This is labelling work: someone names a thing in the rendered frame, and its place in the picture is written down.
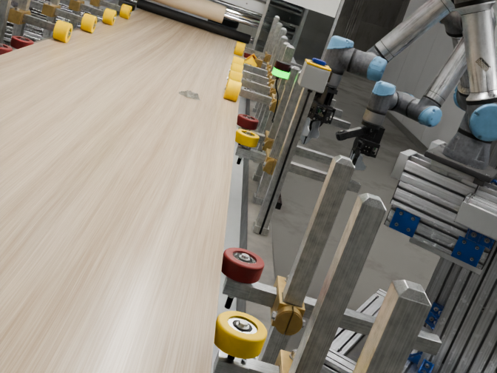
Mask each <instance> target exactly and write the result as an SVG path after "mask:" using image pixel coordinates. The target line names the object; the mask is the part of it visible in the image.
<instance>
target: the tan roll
mask: <svg viewBox="0 0 497 373"><path fill-rule="evenodd" d="M152 1H156V2H158V3H161V4H165V5H167V6H170V7H173V8H176V9H179V10H182V11H185V12H187V13H191V14H194V15H196V16H200V17H203V18H205V19H210V20H212V21H216V22H219V23H221V24H222V22H223V18H225V19H229V20H232V21H235V22H239V23H241V24H245V25H248V26H250V27H254V28H257V29H258V27H259V24H257V23H254V22H252V21H248V20H245V19H242V18H239V17H236V16H233V15H230V14H228V13H225V11H226V8H227V7H226V6H223V5H221V4H217V3H214V2H212V1H208V0H152Z"/></svg>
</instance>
